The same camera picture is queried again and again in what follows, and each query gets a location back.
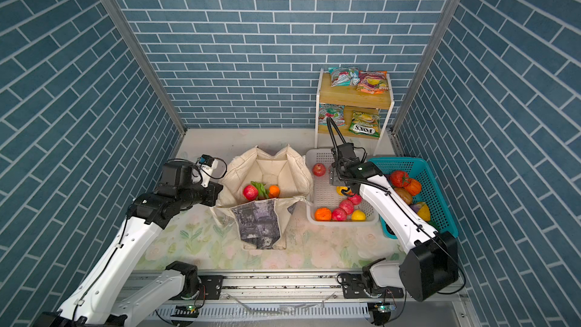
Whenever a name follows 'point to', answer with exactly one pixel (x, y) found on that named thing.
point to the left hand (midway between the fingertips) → (223, 186)
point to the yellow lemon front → (358, 216)
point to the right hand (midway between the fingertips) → (342, 173)
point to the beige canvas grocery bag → (262, 224)
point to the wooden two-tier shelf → (355, 102)
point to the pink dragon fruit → (256, 191)
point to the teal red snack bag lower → (337, 112)
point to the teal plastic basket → (430, 194)
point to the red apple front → (339, 214)
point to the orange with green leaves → (274, 191)
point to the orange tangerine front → (323, 214)
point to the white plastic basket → (328, 205)
